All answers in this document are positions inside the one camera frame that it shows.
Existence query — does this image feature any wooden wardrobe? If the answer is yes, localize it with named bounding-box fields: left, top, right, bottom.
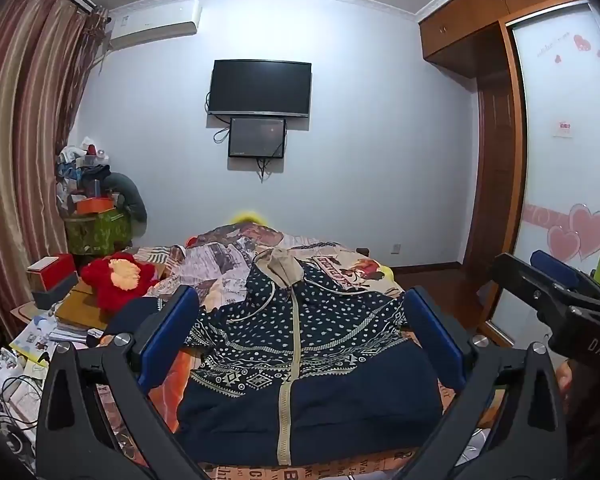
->
left=417, top=0, right=600, bottom=351

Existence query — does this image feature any printed blanket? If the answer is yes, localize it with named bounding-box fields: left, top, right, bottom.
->
left=95, top=222, right=481, bottom=480

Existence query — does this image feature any white power strip with cables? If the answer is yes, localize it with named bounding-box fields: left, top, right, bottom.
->
left=0, top=350, right=46, bottom=461

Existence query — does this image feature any wooden nightstand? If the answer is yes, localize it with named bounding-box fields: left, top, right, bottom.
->
left=55, top=280, right=111, bottom=331

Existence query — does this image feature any red plush toy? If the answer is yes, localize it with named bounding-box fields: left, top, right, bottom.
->
left=81, top=252, right=158, bottom=311

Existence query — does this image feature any pile of clutter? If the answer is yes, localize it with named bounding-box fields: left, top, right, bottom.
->
left=56, top=136, right=113, bottom=211

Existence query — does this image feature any person's right forearm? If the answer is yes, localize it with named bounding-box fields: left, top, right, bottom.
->
left=555, top=360, right=600, bottom=466

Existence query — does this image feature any frosted heart-print sliding door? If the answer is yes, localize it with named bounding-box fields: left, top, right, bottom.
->
left=490, top=2, right=600, bottom=341

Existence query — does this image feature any red box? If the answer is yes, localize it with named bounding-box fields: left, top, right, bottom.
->
left=26, top=253, right=77, bottom=291

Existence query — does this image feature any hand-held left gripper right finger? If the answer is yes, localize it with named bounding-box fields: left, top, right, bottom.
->
left=395, top=287, right=568, bottom=480

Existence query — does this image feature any white air conditioner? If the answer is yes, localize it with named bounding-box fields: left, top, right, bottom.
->
left=107, top=0, right=202, bottom=51

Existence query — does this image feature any navy patterned hoodie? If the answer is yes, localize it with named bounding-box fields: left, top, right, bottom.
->
left=177, top=247, right=446, bottom=466

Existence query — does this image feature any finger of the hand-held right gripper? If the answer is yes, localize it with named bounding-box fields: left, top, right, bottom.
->
left=489, top=253, right=577, bottom=312
left=530, top=249, right=600, bottom=305

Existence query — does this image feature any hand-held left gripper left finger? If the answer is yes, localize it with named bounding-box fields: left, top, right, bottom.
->
left=35, top=286, right=216, bottom=480

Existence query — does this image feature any small black monitor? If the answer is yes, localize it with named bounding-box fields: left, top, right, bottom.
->
left=228, top=117, right=287, bottom=159

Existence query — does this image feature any grey box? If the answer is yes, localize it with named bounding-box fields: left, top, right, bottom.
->
left=32, top=272, right=81, bottom=309

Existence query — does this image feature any pile of magazines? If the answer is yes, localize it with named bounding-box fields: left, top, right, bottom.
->
left=10, top=310, right=88, bottom=366

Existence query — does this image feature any orange box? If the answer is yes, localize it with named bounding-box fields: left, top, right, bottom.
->
left=76, top=197, right=116, bottom=214

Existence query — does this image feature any striped brown curtain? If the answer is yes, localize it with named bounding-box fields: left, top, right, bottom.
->
left=0, top=0, right=108, bottom=341

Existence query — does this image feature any black wall television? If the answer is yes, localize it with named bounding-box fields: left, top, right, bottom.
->
left=207, top=59, right=312, bottom=118

